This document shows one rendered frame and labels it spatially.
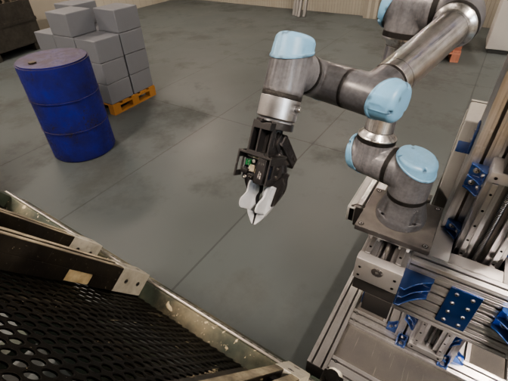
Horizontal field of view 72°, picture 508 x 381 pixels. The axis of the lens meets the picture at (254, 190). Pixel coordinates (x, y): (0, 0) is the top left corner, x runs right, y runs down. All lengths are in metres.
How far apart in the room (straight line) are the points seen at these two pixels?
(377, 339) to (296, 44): 1.52
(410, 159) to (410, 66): 0.39
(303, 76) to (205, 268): 1.86
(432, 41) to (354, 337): 1.41
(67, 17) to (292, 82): 4.01
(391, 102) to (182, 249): 2.06
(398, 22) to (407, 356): 1.43
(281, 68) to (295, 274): 1.80
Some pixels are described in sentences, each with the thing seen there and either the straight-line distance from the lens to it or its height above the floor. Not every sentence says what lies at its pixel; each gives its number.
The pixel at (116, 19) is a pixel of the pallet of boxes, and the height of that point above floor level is 0.98.
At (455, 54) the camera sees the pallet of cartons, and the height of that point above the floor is 0.11.
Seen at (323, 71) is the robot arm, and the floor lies 1.57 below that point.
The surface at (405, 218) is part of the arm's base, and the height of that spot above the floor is 1.09.
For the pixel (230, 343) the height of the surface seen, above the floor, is 0.90.
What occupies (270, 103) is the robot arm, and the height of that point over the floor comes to 1.55.
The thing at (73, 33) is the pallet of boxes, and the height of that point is 0.87.
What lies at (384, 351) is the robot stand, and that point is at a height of 0.21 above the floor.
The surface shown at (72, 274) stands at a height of 1.13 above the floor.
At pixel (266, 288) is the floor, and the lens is 2.23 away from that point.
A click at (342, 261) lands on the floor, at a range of 2.42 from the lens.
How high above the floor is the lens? 1.80
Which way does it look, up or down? 38 degrees down
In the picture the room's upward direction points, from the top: 2 degrees counter-clockwise
